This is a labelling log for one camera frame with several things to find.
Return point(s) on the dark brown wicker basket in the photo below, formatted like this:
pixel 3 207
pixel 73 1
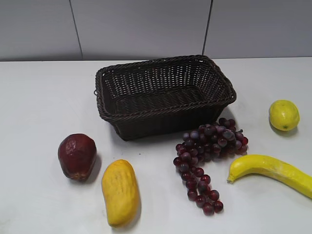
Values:
pixel 162 96

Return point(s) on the dark red avocado fruit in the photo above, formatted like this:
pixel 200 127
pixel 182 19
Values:
pixel 77 156

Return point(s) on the yellow lemon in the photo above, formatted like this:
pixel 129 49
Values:
pixel 284 115

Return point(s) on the yellow banana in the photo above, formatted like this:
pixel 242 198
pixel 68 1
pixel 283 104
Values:
pixel 273 168

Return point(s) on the yellow mango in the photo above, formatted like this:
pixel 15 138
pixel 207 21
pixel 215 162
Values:
pixel 121 193

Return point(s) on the purple grape bunch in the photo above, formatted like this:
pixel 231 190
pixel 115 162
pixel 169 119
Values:
pixel 204 144

